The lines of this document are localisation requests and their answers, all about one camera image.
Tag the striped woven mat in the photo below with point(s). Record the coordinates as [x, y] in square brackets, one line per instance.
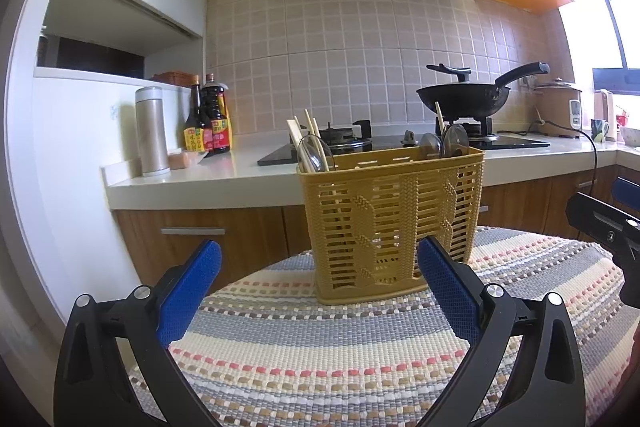
[325, 357]

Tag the wok lid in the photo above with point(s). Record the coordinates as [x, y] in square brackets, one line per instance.
[450, 71]

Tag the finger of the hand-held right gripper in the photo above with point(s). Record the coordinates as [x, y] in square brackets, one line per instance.
[627, 197]
[600, 222]

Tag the white bowl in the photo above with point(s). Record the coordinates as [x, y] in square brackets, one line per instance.
[631, 136]

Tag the large soy sauce bottle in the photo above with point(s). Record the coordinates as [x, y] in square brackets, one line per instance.
[220, 127]

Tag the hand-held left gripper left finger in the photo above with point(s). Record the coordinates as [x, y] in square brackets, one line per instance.
[192, 292]

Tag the translucent grey spoon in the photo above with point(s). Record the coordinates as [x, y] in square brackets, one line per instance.
[315, 154]

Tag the yellow plastic utensil basket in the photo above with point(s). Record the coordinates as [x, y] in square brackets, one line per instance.
[380, 227]

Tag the dark translucent spoon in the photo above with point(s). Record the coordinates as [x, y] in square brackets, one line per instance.
[454, 141]

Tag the black gas stove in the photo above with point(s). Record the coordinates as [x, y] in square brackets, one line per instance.
[385, 140]

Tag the rice cooker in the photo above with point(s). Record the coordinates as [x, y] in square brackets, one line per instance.
[552, 112]

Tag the dark mug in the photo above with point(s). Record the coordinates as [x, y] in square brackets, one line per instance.
[599, 130]

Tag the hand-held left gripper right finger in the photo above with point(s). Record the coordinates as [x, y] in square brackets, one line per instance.
[447, 287]

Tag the wicker basket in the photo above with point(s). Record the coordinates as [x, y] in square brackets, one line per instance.
[175, 78]

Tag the black wok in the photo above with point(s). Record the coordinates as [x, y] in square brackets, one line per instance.
[465, 102]

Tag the dark framed window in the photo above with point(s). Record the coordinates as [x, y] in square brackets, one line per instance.
[615, 79]

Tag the metal spoon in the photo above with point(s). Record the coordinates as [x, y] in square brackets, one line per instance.
[429, 147]

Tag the steel thermos bottle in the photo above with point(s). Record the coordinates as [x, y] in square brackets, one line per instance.
[152, 132]

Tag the slim soy sauce bottle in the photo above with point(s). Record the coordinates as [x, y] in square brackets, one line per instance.
[196, 127]

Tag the wooden chopstick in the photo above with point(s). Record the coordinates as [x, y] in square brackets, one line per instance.
[294, 129]
[439, 114]
[315, 126]
[311, 122]

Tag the white electric kettle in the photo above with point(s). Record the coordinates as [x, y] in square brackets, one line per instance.
[606, 104]

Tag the small pink container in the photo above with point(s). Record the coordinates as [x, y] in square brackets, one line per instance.
[179, 161]

